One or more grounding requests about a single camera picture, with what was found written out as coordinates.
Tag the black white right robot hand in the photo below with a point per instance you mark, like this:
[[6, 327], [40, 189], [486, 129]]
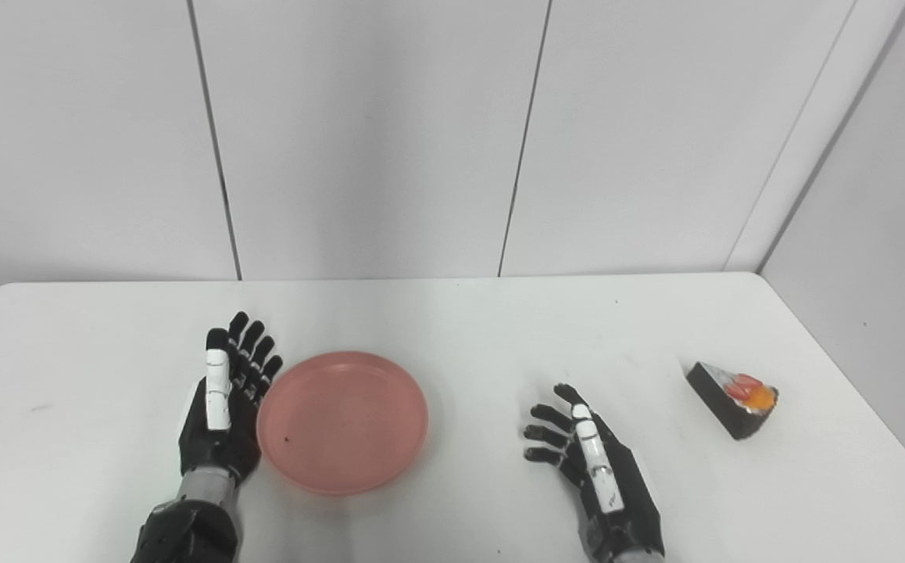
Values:
[[628, 516]]

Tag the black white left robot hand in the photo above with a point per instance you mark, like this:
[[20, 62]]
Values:
[[214, 450]]

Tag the pink round plate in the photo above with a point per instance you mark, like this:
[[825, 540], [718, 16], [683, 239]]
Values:
[[343, 422]]

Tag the chocolate cake slice with fruit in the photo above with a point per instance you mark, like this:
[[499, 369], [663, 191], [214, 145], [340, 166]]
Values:
[[722, 407]]

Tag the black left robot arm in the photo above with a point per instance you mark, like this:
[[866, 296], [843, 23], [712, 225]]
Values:
[[187, 532]]

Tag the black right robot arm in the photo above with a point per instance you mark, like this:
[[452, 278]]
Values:
[[640, 558]]

